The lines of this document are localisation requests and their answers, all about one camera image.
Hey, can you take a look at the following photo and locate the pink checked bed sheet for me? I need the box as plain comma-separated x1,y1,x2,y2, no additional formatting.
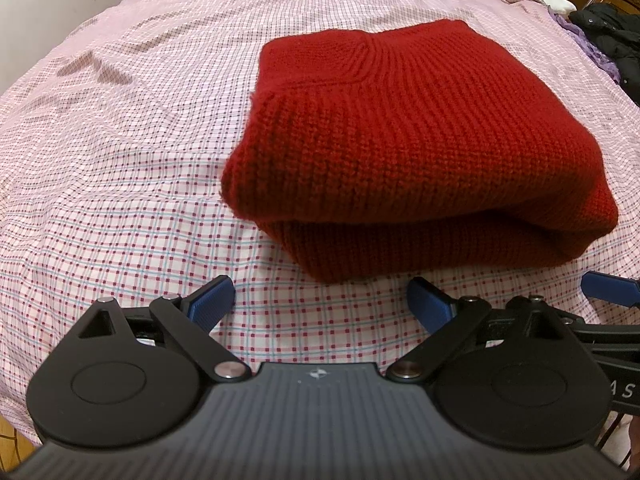
0,0,640,451

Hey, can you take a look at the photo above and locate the white pillow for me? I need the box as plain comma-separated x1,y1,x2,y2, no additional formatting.
525,0,578,16

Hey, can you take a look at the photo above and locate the red knitted sweater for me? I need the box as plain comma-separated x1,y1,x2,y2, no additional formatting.
220,19,619,283

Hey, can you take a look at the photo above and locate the black jacket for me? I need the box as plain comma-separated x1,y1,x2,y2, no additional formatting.
569,4,640,92

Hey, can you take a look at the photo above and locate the purple cloth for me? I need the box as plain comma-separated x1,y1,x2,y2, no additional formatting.
547,6,623,86

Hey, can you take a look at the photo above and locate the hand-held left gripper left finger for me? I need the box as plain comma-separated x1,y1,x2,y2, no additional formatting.
75,275,251,383

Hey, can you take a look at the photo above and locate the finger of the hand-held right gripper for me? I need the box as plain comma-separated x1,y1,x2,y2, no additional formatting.
570,322,640,357
581,270,640,309

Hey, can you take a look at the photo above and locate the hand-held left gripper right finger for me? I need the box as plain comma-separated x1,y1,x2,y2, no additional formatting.
386,279,573,382

